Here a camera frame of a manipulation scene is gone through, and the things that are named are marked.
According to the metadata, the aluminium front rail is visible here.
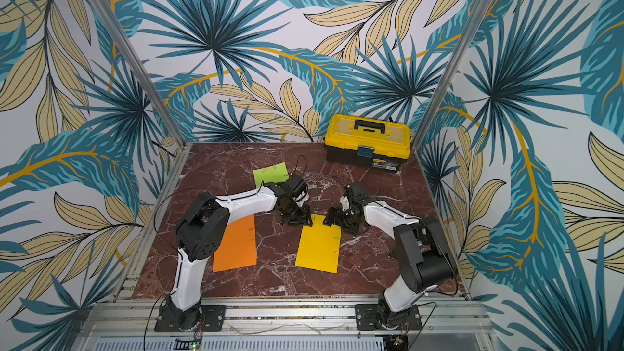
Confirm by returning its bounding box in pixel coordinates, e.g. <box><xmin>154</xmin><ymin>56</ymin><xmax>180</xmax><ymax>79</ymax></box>
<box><xmin>78</xmin><ymin>295</ymin><xmax>494</xmax><ymax>341</ymax></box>

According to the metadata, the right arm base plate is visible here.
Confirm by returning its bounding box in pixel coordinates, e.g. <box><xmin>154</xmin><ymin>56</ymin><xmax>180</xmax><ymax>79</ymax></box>
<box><xmin>355</xmin><ymin>303</ymin><xmax>423</xmax><ymax>331</ymax></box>

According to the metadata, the yellow paper sheet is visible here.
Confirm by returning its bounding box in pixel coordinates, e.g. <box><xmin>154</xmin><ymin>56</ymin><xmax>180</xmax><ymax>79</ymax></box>
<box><xmin>295</xmin><ymin>214</ymin><xmax>341</xmax><ymax>274</ymax></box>

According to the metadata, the orange paper sheet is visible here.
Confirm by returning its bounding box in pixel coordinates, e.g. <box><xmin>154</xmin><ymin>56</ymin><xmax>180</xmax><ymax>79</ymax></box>
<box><xmin>213</xmin><ymin>215</ymin><xmax>257</xmax><ymax>273</ymax></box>

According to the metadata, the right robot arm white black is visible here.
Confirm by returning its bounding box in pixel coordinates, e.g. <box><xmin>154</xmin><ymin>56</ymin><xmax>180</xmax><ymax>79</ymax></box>
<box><xmin>323</xmin><ymin>182</ymin><xmax>458</xmax><ymax>314</ymax></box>

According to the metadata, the green paper sheet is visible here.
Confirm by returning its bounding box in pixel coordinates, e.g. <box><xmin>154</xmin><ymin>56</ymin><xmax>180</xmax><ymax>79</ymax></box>
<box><xmin>253</xmin><ymin>162</ymin><xmax>289</xmax><ymax>188</ymax></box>

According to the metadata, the yellow black toolbox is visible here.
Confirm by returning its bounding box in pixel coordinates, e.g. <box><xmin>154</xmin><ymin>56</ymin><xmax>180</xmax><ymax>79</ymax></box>
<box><xmin>324</xmin><ymin>115</ymin><xmax>411</xmax><ymax>173</ymax></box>

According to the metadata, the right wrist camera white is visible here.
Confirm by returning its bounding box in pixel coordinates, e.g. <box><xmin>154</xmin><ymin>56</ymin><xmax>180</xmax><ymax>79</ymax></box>
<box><xmin>340</xmin><ymin>196</ymin><xmax>351</xmax><ymax>211</ymax></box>

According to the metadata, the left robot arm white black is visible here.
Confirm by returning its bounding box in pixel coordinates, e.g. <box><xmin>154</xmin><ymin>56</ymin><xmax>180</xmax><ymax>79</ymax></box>
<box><xmin>167</xmin><ymin>175</ymin><xmax>312</xmax><ymax>319</ymax></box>

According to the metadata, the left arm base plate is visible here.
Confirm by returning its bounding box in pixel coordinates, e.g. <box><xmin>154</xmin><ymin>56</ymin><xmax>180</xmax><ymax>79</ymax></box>
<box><xmin>154</xmin><ymin>304</ymin><xmax>226</xmax><ymax>332</ymax></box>

